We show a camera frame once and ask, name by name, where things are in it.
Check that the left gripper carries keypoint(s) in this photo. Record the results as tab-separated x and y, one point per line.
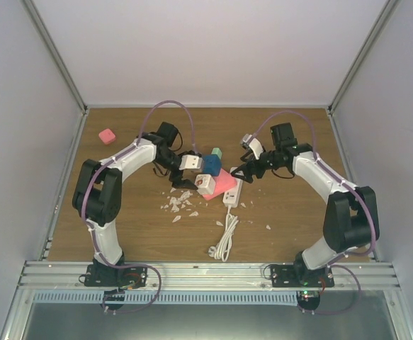
185	183

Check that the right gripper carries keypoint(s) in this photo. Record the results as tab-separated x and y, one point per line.
248	171

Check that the blue cube socket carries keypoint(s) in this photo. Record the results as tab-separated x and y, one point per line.
211	164

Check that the small pink plug adapter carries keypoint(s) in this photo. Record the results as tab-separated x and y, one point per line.
107	136

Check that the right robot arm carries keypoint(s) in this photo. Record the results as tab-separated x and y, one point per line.
351	217

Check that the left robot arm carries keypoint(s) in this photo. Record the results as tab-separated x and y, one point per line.
98	192

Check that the white tiger cube socket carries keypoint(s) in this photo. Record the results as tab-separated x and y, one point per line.
205	184

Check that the large pink socket block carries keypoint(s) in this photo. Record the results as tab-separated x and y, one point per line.
223	182

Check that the mint green plug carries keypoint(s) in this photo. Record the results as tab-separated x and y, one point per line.
217	151

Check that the white power strip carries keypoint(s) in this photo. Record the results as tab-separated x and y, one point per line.
231	197

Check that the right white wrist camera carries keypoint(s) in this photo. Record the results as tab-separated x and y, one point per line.
252	144

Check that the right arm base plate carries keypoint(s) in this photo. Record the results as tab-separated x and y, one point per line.
290	276

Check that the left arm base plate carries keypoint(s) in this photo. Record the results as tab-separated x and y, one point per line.
100	275

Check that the aluminium front rail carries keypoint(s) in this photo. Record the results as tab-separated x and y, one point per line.
206	276

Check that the grey slotted cable duct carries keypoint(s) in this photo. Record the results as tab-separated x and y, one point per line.
170	297

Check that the right aluminium frame post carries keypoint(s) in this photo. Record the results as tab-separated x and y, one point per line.
381	21

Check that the aluminium frame post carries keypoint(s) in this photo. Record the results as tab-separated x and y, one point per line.
43	32
381	21

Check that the left aluminium frame post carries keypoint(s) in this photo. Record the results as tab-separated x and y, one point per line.
43	32

